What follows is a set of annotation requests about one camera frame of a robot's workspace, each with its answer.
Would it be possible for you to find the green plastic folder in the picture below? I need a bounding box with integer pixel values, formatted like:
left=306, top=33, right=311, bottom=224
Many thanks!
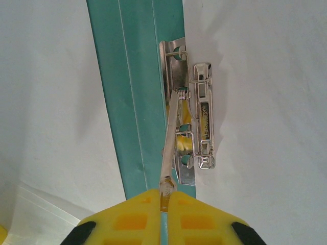
left=0, top=0, right=199, bottom=245

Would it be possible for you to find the metal folder clip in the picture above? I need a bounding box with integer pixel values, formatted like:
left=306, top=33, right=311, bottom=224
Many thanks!
left=158, top=36, right=218, bottom=202

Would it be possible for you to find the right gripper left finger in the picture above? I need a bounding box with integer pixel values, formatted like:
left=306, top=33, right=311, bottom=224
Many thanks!
left=60, top=188, right=165, bottom=245

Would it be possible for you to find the white paper sheet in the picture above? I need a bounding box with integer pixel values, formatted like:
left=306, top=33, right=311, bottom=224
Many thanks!
left=182, top=0, right=327, bottom=245

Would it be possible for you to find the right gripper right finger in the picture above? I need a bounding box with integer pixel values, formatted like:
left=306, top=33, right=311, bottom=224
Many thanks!
left=167, top=190, right=266, bottom=245

